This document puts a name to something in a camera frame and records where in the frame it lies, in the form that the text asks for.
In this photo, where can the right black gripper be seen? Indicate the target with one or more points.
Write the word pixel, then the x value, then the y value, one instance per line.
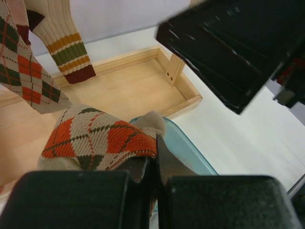
pixel 236 46

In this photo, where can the argyle patterned sock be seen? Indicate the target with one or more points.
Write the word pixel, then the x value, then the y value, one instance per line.
pixel 78 138

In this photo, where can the wooden clothes rack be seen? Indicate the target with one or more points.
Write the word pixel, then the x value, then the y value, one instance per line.
pixel 134 75

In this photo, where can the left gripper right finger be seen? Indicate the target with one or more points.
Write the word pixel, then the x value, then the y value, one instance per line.
pixel 249 202

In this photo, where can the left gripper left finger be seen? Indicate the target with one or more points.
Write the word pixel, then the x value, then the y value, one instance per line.
pixel 117 199

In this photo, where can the cream striped sock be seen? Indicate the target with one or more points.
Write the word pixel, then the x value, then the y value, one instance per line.
pixel 52 22

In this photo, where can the blue translucent plastic bin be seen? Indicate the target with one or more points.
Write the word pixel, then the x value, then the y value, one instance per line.
pixel 188 152

